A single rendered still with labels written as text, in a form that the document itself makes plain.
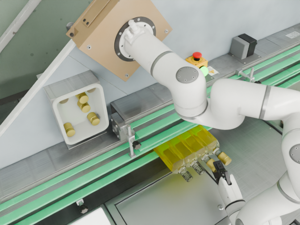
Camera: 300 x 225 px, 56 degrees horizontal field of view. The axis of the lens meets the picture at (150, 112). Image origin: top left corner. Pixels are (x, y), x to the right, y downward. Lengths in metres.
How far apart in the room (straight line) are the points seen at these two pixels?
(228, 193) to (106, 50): 0.62
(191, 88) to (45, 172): 0.64
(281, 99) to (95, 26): 0.53
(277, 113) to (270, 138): 0.80
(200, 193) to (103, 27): 0.75
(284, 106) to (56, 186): 0.78
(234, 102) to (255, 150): 0.75
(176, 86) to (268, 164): 0.79
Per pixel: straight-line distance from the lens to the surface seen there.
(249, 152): 1.43
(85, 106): 1.03
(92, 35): 0.85
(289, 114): 0.76
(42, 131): 1.12
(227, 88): 0.72
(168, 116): 1.11
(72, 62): 0.99
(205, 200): 1.21
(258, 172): 1.37
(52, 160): 1.13
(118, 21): 0.87
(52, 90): 0.98
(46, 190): 1.09
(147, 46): 0.84
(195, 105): 0.77
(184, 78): 0.73
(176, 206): 1.18
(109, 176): 1.15
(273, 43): 1.61
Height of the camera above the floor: 1.57
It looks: 38 degrees down
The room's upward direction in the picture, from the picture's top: 137 degrees clockwise
